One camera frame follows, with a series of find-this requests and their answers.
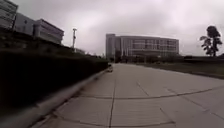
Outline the grey concrete slab pavement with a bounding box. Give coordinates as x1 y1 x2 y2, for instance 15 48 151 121
31 63 224 128

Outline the pale lamp pole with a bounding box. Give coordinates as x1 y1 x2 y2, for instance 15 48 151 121
71 27 78 51

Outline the grey concrete kerb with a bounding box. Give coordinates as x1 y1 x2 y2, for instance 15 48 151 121
0 68 109 128

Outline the grey building with horizontal bands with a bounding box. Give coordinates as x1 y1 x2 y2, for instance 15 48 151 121
0 0 65 46

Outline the dark grass strip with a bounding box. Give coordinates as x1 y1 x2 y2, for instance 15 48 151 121
133 61 224 80

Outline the large grey glass-fronted building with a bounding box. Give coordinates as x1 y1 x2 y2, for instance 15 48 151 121
105 33 180 63

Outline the tall dark tree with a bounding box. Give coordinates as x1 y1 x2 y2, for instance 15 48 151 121
199 25 223 58

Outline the dark trimmed hedge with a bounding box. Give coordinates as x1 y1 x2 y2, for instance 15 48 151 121
0 48 110 109

